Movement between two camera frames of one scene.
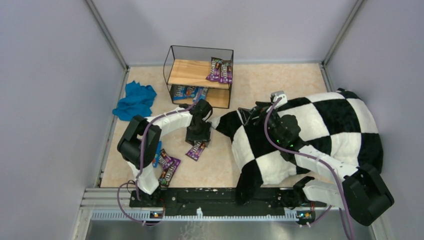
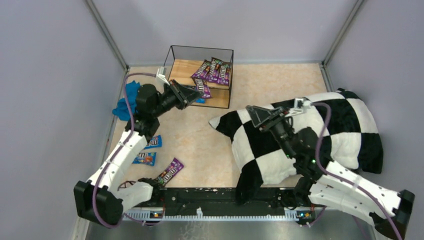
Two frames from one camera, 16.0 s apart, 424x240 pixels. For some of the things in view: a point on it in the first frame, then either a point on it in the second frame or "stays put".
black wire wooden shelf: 189,66 stays put
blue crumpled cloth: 137,101 stays put
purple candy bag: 164,159 -> 202,86
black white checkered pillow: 341,125 stays put
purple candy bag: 196,149 -> 202,71
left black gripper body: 197,137 -> 178,96
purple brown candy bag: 215,69 stays put
